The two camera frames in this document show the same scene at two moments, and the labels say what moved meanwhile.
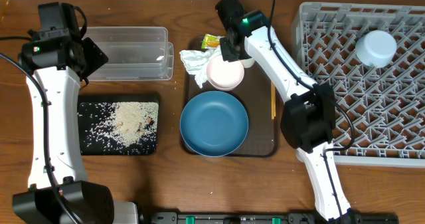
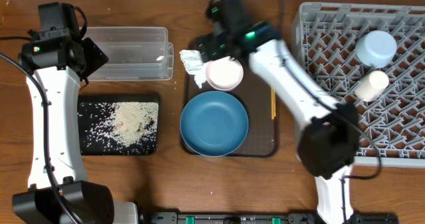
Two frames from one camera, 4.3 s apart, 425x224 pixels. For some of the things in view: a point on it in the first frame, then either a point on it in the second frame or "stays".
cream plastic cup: (248, 62) -> (372, 86)
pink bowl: (224, 75) stays
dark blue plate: (214, 123) stays
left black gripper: (94, 56) stays
